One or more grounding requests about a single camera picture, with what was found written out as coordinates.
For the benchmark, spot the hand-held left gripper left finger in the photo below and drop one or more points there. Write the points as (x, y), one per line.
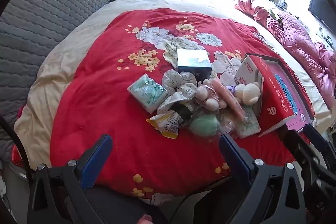
(97, 161)

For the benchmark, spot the floral fabric scrunchie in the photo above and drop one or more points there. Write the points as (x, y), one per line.
(181, 85)

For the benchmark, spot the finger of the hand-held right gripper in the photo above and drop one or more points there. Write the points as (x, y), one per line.
(313, 134)
(288, 140)

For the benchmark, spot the person's dark trousers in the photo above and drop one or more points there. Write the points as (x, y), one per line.
(123, 203)

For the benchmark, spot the dark square box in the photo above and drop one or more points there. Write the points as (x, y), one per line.
(194, 64)

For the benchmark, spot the person's left hand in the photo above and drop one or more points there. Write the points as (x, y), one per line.
(145, 219)

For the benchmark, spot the black monitor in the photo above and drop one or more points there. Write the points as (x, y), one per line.
(320, 10)

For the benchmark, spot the grey tray box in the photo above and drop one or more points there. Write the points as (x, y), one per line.
(296, 88)

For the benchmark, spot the white floral tissue packet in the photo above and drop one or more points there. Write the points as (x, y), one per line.
(246, 124)

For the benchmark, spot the grey quilted headboard cushion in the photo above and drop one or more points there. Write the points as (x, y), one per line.
(39, 16)

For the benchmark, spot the green tissue packet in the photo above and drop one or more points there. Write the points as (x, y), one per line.
(147, 92)

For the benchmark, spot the red floral blanket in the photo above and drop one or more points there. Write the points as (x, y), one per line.
(105, 108)

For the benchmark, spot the pink book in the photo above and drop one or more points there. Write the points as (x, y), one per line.
(286, 98)

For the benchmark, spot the pink quilted comforter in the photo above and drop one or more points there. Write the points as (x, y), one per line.
(296, 37)

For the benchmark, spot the bagged green sponge ball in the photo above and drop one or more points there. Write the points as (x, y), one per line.
(204, 124)

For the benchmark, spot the purple scrunchie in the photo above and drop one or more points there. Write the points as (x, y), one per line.
(231, 87)

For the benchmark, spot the white plush toy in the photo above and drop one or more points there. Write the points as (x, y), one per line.
(249, 94)

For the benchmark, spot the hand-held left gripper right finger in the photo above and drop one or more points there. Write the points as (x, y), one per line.
(236, 158)

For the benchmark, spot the yellow snack packet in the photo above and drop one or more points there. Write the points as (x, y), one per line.
(168, 124)

